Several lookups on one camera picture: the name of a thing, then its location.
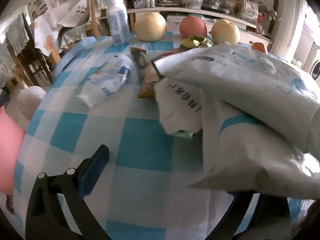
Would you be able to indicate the white bin liner bag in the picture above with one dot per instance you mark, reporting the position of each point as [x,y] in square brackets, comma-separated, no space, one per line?
[31,102]

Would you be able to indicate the red apple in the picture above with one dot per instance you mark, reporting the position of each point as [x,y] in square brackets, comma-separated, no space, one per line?
[192,27]

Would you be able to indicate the large yellow pear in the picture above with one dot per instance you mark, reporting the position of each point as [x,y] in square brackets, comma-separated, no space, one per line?
[150,27]

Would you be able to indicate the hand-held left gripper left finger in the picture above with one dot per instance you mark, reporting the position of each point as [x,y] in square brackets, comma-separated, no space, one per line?
[95,165]

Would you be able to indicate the washing machine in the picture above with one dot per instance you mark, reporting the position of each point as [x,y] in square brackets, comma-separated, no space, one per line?
[316,68]

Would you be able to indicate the white wall cabinet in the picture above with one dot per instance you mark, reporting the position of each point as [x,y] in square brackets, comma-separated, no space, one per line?
[225,13]

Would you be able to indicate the small yellow pear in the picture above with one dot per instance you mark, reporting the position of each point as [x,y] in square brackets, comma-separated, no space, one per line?
[225,32]

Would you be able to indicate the wooden chair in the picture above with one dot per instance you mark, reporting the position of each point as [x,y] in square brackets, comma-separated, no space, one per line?
[93,17]

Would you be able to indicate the white mesh food cover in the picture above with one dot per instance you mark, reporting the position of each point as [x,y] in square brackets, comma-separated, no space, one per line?
[67,2]

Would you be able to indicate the pink plastic basin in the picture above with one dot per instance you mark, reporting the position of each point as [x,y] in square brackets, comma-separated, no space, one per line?
[10,155]

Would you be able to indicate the large white plastic bag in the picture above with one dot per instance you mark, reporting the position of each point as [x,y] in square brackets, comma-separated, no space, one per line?
[250,80]

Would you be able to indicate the white printed dining tablecloth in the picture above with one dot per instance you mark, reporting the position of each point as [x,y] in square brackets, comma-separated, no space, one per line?
[45,37]

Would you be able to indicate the brown coffee sachet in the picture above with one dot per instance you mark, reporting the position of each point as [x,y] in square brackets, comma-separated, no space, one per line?
[147,80]

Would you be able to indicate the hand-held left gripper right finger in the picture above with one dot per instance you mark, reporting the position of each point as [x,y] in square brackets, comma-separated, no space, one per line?
[272,217]

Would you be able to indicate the small orange fruit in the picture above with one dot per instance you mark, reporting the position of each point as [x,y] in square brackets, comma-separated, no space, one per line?
[258,47]

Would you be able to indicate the gold green crumpled wrapper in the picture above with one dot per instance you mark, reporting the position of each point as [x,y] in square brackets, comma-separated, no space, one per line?
[196,41]

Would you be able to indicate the white milk bottle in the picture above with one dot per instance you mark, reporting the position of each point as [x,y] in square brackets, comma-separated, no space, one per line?
[117,22]

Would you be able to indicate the blue checked tablecloth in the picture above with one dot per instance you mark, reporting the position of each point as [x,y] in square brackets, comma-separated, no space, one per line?
[140,142]

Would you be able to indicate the white green snack packet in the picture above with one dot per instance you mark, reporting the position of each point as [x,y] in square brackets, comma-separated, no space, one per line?
[175,105]

